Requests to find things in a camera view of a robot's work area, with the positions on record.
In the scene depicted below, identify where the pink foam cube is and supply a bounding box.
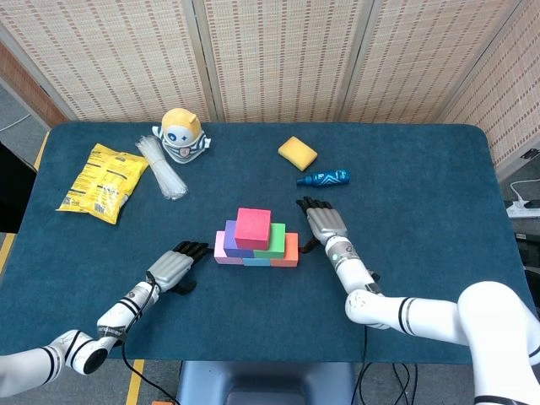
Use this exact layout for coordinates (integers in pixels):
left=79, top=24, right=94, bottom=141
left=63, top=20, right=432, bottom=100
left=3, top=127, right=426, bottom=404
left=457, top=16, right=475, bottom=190
left=213, top=230, right=246, bottom=266

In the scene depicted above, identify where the purple foam cube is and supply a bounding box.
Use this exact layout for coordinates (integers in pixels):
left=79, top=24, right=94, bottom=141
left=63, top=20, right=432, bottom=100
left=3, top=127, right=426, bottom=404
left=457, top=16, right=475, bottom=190
left=224, top=219, right=257, bottom=260

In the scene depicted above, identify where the white power strip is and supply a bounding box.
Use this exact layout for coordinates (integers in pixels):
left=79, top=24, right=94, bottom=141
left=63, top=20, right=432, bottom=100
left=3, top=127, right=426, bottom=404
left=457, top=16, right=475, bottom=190
left=505, top=200, right=540, bottom=219

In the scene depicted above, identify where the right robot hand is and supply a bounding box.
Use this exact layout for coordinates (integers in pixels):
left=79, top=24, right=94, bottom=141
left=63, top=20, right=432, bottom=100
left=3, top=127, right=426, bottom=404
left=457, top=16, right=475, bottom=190
left=295, top=197, right=349, bottom=256

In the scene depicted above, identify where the white power cable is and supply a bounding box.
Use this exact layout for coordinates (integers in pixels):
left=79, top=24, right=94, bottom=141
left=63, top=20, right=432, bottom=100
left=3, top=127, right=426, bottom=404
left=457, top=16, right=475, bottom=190
left=509, top=179, right=540, bottom=203

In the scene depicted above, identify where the yellow snack bag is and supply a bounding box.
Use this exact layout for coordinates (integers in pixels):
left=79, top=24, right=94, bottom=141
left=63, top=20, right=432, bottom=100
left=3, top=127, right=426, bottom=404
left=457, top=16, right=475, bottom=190
left=56, top=143, right=150, bottom=225

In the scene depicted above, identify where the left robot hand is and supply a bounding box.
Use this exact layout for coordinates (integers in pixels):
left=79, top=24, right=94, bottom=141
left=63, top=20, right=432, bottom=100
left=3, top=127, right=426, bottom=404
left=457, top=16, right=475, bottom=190
left=145, top=240, right=211, bottom=295

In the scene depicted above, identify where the black floor cable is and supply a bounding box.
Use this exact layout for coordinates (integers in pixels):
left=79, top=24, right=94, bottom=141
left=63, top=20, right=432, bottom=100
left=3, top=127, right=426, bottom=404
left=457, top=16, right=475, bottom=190
left=358, top=361, right=423, bottom=405

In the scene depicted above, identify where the blue patterned bottle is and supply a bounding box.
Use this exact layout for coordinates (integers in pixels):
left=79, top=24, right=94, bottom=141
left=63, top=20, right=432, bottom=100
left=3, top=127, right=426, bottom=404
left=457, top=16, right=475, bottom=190
left=295, top=168, right=352, bottom=188

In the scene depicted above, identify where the woven folding screen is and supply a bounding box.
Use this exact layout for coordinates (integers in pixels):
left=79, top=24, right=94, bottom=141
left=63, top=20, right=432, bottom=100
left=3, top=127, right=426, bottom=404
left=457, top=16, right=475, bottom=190
left=0, top=0, right=540, bottom=178

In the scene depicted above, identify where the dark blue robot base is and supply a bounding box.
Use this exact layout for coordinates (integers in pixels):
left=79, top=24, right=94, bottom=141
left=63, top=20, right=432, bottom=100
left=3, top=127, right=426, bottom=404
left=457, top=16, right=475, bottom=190
left=175, top=360, right=358, bottom=405

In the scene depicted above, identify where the red foam cube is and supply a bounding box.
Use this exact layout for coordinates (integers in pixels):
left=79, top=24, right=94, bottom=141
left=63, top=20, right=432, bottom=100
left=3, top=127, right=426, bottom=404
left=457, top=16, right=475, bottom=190
left=234, top=207, right=273, bottom=251

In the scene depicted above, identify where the clear plastic straw bundle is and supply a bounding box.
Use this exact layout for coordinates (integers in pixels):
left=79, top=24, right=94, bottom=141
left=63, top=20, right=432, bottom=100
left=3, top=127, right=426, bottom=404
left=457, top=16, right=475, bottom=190
left=134, top=134, right=189, bottom=202

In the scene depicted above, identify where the teal felt table cover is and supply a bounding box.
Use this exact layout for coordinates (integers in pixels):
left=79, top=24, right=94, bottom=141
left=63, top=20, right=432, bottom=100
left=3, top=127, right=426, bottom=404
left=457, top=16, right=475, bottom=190
left=0, top=121, right=540, bottom=365

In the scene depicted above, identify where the yellow striped plush toy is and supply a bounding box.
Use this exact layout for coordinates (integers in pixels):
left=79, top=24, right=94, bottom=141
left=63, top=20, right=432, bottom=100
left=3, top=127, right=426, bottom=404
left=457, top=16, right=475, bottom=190
left=151, top=108, right=212, bottom=165

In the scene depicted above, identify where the orange foam cube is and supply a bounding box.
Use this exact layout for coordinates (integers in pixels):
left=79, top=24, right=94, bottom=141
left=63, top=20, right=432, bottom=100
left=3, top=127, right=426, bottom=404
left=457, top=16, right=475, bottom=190
left=269, top=231, right=300, bottom=268

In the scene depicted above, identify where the black box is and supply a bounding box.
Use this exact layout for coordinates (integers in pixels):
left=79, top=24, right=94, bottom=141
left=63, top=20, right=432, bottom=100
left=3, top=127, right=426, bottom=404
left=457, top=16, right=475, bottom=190
left=514, top=231, right=540, bottom=267

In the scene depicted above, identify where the person in black clothing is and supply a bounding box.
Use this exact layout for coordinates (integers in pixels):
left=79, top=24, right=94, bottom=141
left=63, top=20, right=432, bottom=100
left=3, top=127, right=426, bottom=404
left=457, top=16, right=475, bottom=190
left=0, top=141, right=38, bottom=234

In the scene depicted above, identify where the green foam cube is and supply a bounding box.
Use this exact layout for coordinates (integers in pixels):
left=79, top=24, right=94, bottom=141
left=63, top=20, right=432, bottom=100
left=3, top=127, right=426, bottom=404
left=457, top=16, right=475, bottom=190
left=252, top=222, right=287, bottom=261

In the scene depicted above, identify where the yellow sponge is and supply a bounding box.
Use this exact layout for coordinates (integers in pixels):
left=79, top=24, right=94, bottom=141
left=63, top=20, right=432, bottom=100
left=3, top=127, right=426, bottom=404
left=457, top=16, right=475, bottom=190
left=277, top=135, right=319, bottom=172

